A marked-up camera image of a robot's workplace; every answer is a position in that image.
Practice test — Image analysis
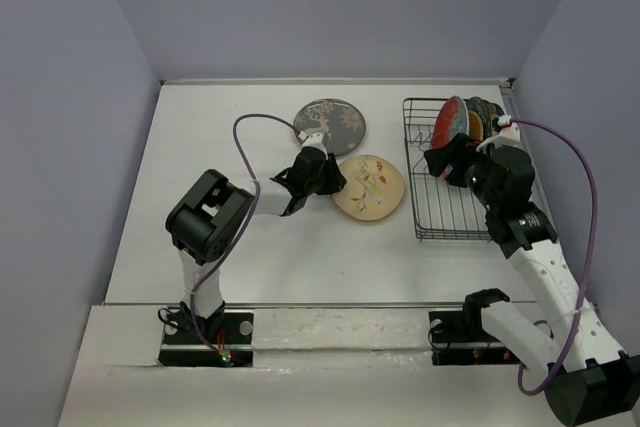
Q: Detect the dark teal blossom plate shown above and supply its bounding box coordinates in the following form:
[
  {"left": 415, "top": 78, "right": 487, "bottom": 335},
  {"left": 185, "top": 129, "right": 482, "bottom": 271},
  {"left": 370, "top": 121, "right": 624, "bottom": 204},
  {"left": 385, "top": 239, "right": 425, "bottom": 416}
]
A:
[{"left": 466, "top": 97, "right": 493, "bottom": 140}]

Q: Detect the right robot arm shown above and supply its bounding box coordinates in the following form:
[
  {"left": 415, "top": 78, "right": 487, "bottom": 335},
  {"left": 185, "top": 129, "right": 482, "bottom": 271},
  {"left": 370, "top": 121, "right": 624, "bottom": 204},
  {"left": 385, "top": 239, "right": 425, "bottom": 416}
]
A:
[{"left": 424, "top": 134, "right": 639, "bottom": 426}]

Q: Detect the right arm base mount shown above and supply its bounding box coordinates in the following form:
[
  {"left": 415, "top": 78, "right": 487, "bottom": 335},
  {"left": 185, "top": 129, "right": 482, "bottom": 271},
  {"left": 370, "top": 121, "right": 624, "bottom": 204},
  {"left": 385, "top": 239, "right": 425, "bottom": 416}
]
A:
[{"left": 427, "top": 288, "right": 519, "bottom": 367}]

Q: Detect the black wire dish rack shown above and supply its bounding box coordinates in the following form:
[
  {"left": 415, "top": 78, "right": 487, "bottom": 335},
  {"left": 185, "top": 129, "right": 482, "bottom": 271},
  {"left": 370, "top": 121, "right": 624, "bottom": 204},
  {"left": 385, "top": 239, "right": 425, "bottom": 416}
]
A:
[{"left": 402, "top": 97, "right": 490, "bottom": 241}]

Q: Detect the red and teal floral plate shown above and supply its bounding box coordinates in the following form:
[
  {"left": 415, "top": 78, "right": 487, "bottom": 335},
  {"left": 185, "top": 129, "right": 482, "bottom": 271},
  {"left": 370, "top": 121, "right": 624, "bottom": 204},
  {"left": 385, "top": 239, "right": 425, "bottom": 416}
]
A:
[{"left": 431, "top": 96, "right": 469, "bottom": 149}]

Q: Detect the orange woven basket plate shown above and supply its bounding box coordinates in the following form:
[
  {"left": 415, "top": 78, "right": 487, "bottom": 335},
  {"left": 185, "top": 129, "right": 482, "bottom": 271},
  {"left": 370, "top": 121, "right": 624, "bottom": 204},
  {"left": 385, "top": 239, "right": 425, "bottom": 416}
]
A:
[{"left": 468, "top": 111, "right": 484, "bottom": 141}]

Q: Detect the beige bird branch plate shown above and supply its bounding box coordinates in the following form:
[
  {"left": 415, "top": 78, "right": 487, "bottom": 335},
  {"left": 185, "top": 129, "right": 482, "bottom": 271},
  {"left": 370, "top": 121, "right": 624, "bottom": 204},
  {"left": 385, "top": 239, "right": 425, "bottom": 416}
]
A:
[{"left": 331, "top": 155, "right": 406, "bottom": 222}]

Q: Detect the white plate teal lettered rim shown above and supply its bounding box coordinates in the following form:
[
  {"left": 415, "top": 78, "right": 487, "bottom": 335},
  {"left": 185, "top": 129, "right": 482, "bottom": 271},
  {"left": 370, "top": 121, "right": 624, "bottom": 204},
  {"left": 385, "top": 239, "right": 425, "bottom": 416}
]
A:
[{"left": 491, "top": 103, "right": 505, "bottom": 118}]

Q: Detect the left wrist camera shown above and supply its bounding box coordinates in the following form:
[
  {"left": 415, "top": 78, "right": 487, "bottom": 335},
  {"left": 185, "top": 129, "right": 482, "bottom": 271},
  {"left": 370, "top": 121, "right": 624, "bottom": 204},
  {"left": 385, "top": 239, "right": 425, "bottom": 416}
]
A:
[{"left": 298, "top": 130, "right": 328, "bottom": 154}]

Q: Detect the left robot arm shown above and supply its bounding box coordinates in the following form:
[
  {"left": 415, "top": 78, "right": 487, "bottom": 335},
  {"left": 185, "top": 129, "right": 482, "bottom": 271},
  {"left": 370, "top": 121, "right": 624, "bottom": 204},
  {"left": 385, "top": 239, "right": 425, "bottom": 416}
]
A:
[{"left": 165, "top": 147, "right": 346, "bottom": 342}]

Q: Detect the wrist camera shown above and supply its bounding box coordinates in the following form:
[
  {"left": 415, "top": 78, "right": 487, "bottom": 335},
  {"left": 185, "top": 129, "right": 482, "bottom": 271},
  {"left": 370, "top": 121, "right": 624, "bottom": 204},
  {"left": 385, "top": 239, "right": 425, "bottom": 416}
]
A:
[
  {"left": 476, "top": 115, "right": 521, "bottom": 154},
  {"left": 298, "top": 130, "right": 328, "bottom": 154}
]

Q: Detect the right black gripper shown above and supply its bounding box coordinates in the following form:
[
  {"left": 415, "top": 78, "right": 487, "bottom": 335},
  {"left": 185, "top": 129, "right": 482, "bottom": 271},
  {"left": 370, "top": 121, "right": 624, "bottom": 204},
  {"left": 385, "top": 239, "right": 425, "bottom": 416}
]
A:
[{"left": 423, "top": 132, "right": 500, "bottom": 211}]

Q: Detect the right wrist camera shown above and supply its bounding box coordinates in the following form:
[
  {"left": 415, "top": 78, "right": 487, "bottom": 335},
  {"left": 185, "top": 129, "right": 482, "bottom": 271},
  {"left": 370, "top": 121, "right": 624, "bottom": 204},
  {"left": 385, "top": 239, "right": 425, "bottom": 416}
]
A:
[{"left": 476, "top": 115, "right": 521, "bottom": 154}]

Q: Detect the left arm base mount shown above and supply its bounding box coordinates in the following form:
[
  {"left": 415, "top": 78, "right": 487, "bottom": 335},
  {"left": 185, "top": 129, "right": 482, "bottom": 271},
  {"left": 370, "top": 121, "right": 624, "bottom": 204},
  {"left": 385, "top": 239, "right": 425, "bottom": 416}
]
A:
[{"left": 157, "top": 307, "right": 254, "bottom": 368}]

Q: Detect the grey deer plate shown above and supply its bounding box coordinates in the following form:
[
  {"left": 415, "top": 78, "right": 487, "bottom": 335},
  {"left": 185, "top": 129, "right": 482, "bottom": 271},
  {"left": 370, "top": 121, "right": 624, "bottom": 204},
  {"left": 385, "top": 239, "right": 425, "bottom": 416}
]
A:
[{"left": 293, "top": 98, "right": 367, "bottom": 157}]

